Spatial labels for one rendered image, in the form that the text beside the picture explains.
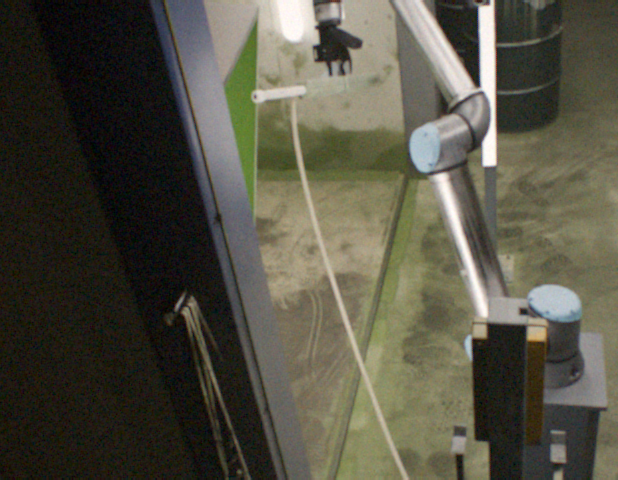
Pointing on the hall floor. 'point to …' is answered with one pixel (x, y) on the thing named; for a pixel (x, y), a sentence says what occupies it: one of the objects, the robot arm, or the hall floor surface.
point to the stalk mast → (507, 386)
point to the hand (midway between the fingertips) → (342, 87)
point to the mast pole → (491, 202)
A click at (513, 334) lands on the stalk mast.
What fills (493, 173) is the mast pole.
